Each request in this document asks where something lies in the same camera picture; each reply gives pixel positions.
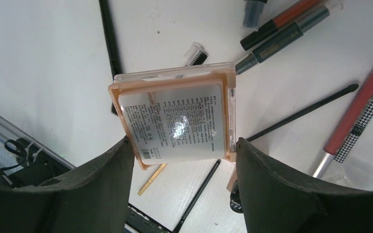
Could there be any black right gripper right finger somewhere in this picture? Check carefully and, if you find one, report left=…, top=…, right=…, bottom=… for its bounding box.
left=236, top=138, right=373, bottom=233

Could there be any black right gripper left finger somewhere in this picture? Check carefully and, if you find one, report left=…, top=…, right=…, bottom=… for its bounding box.
left=0, top=137, right=135, bottom=233

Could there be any peach blush compact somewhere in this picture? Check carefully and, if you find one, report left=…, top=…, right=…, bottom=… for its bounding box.
left=108, top=62, right=237, bottom=170

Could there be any houndstooth pattern makeup pen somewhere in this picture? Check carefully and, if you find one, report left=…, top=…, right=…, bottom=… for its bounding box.
left=334, top=98, right=373, bottom=163

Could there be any dark green makeup pen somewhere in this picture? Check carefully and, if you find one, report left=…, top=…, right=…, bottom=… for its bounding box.
left=236, top=0, right=345, bottom=75

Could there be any square foundation bottle black cap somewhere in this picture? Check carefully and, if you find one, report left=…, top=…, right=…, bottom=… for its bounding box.
left=226, top=168, right=243, bottom=214

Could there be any long thin black brush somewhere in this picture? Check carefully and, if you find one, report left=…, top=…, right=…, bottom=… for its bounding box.
left=172, top=159, right=221, bottom=233

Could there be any red lipstick silver end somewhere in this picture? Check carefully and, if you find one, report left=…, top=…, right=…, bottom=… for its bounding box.
left=309, top=68, right=373, bottom=179

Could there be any thin black eyeliner brush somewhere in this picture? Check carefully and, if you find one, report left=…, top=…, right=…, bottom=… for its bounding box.
left=246, top=83, right=359, bottom=142

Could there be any black eyebrow comb brush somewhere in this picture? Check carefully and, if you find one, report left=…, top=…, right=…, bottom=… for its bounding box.
left=185, top=43, right=208, bottom=66

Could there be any orange lip gloss black cap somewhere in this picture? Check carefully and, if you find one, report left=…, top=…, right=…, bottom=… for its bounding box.
left=240, top=0, right=323, bottom=51

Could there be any black powder brush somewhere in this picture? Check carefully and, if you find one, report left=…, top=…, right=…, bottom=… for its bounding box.
left=98, top=0, right=123, bottom=115

